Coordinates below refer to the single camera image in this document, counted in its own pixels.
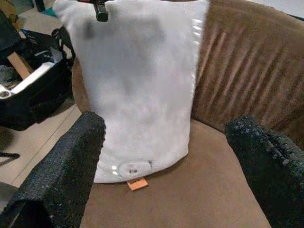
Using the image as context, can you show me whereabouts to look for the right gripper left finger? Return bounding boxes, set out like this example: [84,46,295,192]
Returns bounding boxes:
[0,111,106,228]

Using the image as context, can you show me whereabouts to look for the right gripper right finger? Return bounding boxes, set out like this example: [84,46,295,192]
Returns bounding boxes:
[225,115,304,228]

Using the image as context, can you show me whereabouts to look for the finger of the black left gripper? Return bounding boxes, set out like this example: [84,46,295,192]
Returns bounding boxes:
[93,0,110,22]

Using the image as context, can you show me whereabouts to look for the light grey pillow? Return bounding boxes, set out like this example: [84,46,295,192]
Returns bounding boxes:
[52,0,210,191]

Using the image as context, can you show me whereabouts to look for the black bag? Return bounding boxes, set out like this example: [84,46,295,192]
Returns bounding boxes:
[0,9,77,132]

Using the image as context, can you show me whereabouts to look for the wooden stick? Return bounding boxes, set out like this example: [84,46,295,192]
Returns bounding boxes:
[7,52,34,80]

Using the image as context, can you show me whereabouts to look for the brown velvet armchair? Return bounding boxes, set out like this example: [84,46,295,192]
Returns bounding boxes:
[70,0,304,228]

